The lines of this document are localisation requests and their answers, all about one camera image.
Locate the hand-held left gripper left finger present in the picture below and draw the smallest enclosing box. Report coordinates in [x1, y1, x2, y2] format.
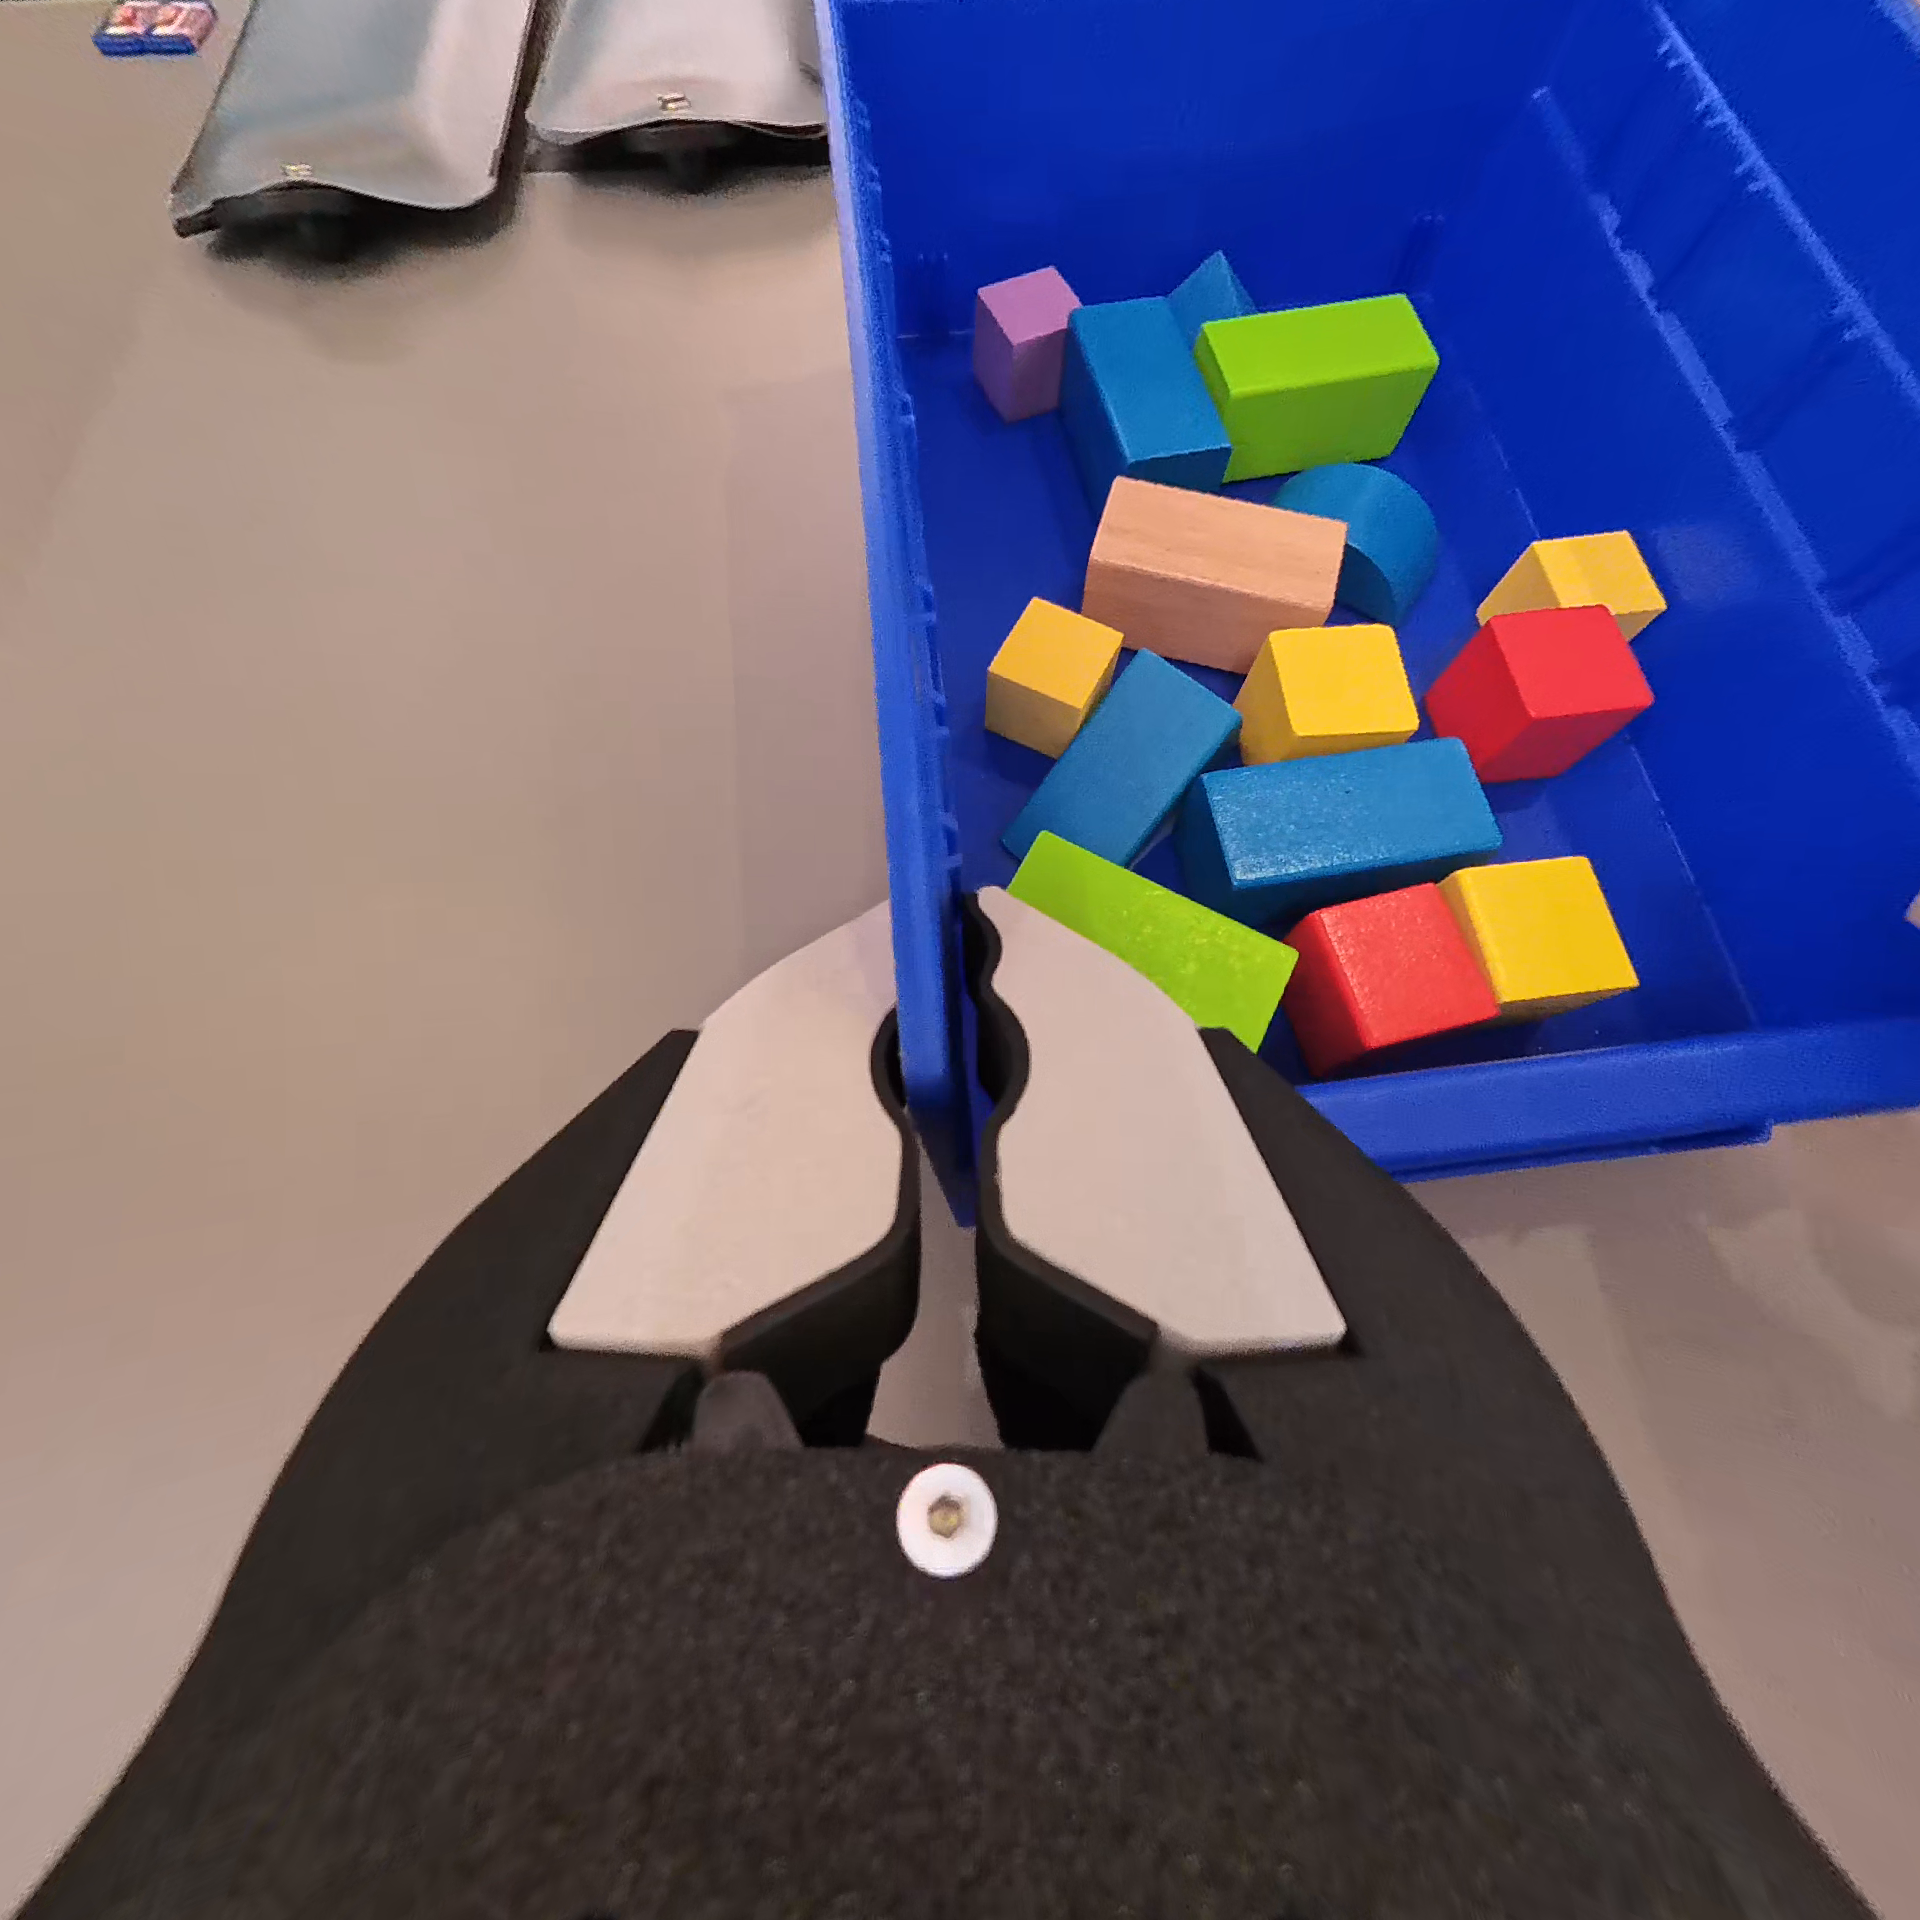
[550, 910, 925, 1418]

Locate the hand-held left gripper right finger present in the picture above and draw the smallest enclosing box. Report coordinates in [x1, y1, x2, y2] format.
[966, 887, 1351, 1418]

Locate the pile of coloured wooden blocks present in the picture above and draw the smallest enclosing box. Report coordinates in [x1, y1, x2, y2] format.
[969, 252, 1670, 1077]

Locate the blue plastic bin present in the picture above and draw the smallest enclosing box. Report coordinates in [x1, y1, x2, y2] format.
[815, 0, 1920, 1227]

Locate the grey desk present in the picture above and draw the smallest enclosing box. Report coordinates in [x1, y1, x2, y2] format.
[0, 0, 1920, 1803]

